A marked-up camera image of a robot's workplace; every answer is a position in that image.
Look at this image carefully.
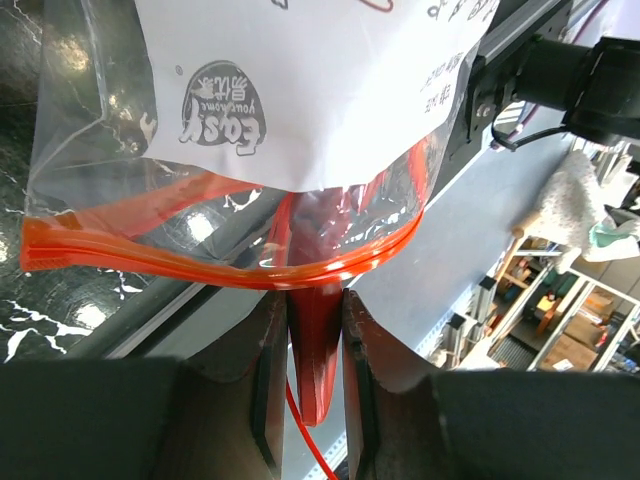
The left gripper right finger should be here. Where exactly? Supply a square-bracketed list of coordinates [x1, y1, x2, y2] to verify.
[342, 290, 639, 479]

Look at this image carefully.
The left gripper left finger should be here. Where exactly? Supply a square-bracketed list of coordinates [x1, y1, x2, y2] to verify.
[1, 292, 287, 479]

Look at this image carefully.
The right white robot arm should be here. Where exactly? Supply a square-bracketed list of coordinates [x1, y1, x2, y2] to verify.
[455, 35, 639, 151]

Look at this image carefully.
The wooden mallet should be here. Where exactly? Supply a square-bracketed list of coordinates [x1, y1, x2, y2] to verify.
[494, 211, 541, 282]

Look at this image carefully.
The floral cloth bundle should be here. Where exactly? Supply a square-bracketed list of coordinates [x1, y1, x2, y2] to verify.
[516, 150, 639, 273]

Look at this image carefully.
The clear red-zip bag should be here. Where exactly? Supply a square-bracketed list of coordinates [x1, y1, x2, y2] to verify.
[20, 1, 499, 290]

